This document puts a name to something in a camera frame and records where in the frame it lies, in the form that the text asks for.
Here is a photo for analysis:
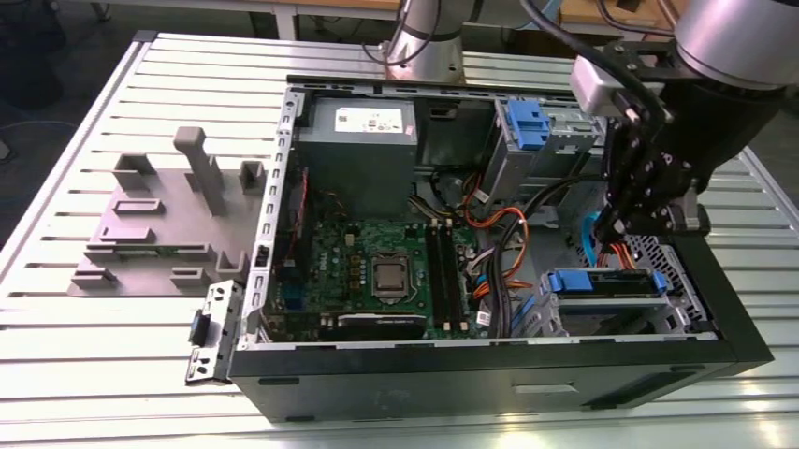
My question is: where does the grey power supply unit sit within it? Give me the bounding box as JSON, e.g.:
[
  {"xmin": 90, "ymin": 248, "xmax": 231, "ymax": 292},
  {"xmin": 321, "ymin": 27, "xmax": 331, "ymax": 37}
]
[{"xmin": 292, "ymin": 95, "xmax": 419, "ymax": 221}]

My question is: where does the grey parts rack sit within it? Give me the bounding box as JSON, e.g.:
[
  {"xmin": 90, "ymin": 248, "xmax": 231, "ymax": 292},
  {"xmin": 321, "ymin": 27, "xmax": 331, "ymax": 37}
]
[{"xmin": 66, "ymin": 125, "xmax": 269, "ymax": 300}]

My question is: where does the blue drive carrier handle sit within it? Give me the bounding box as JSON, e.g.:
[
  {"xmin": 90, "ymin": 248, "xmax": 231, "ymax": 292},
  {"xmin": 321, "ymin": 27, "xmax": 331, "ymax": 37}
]
[{"xmin": 505, "ymin": 98, "xmax": 552, "ymax": 152}]

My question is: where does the silver disk bay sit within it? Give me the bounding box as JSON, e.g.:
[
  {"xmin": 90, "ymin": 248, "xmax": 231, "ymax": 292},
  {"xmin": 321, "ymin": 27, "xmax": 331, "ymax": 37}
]
[{"xmin": 520, "ymin": 266, "xmax": 697, "ymax": 339}]

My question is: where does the blue expansion slot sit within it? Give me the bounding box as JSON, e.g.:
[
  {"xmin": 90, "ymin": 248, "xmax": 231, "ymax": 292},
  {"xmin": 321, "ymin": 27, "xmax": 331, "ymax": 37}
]
[{"xmin": 279, "ymin": 283, "xmax": 308, "ymax": 313}]

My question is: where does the black graphics card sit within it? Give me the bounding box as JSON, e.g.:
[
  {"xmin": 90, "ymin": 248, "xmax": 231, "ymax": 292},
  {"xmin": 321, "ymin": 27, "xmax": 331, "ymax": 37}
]
[{"xmin": 317, "ymin": 311, "xmax": 429, "ymax": 341}]

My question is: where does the orange yellow wire bundle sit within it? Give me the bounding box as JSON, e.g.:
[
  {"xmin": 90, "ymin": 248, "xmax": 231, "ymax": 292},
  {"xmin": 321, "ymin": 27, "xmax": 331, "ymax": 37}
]
[{"xmin": 460, "ymin": 172, "xmax": 536, "ymax": 305}]

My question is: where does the grey metal drive cage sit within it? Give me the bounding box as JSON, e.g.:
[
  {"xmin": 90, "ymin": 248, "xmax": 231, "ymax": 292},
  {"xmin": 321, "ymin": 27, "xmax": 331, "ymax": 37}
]
[{"xmin": 485, "ymin": 95, "xmax": 611, "ymax": 202}]

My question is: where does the black wire bundle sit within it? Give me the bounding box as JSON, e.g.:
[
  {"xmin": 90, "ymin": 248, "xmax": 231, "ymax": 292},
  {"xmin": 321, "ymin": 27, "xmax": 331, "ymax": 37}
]
[{"xmin": 483, "ymin": 175, "xmax": 611, "ymax": 339}]

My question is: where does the green motherboard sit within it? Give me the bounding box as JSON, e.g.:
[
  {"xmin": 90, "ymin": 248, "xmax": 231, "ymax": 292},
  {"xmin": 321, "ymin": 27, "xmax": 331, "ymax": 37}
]
[{"xmin": 264, "ymin": 217, "xmax": 496, "ymax": 341}]

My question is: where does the blue video connector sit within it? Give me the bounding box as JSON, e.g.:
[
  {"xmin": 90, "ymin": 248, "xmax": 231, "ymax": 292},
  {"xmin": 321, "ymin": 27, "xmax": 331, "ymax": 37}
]
[{"xmin": 188, "ymin": 309, "xmax": 212, "ymax": 346}]

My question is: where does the hard disk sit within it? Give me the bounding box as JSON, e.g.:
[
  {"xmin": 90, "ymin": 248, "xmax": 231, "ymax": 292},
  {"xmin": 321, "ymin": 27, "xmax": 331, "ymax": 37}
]
[{"xmin": 547, "ymin": 267, "xmax": 669, "ymax": 300}]

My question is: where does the green RAM stick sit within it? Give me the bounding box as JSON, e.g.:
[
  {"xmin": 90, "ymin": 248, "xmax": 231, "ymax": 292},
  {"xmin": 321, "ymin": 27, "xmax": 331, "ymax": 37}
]
[{"xmin": 109, "ymin": 246, "xmax": 185, "ymax": 259}]

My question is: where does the blue data wire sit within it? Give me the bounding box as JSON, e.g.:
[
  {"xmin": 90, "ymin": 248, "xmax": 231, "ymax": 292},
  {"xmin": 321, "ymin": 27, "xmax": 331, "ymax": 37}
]
[{"xmin": 584, "ymin": 210, "xmax": 605, "ymax": 268}]

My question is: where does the silver CPU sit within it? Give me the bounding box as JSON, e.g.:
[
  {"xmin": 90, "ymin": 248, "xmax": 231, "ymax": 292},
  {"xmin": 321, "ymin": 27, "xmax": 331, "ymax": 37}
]
[{"xmin": 376, "ymin": 262, "xmax": 408, "ymax": 290}]

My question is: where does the black camera cable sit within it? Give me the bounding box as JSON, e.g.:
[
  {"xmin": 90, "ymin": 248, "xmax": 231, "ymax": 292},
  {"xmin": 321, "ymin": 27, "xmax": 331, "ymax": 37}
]
[{"xmin": 519, "ymin": 0, "xmax": 675, "ymax": 123}]

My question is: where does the CPU socket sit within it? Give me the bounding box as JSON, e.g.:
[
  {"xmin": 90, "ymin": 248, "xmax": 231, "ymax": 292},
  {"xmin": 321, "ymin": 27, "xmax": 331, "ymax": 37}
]
[{"xmin": 367, "ymin": 250, "xmax": 419, "ymax": 308}]

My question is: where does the black RAM slot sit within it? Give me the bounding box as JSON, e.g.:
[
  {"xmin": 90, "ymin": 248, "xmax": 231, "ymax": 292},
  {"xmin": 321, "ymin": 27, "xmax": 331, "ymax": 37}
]
[
  {"xmin": 424, "ymin": 219, "xmax": 456, "ymax": 331},
  {"xmin": 439, "ymin": 218, "xmax": 471, "ymax": 329}
]

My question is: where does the red black twisted wire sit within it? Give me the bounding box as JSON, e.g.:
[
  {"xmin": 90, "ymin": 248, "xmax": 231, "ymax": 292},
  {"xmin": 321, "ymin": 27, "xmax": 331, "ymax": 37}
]
[{"xmin": 291, "ymin": 167, "xmax": 312, "ymax": 270}]

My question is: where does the power wire with black plug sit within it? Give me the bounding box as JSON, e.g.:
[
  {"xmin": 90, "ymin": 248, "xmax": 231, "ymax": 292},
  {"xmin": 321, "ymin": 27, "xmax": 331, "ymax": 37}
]
[{"xmin": 595, "ymin": 224, "xmax": 641, "ymax": 271}]

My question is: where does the wooden desk white frame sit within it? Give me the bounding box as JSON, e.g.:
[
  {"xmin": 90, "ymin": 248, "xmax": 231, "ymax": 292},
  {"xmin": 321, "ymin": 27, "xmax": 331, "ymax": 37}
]
[{"xmin": 248, "ymin": 0, "xmax": 679, "ymax": 62}]

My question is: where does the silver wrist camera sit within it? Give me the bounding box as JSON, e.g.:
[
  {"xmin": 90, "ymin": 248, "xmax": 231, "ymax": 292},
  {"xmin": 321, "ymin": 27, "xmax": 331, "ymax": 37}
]
[
  {"xmin": 667, "ymin": 190, "xmax": 711, "ymax": 235},
  {"xmin": 567, "ymin": 40, "xmax": 679, "ymax": 116}
]

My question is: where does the black PC case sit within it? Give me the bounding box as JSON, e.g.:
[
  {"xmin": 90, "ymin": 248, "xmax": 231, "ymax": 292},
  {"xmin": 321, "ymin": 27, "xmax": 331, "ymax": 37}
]
[{"xmin": 184, "ymin": 73, "xmax": 775, "ymax": 425}]

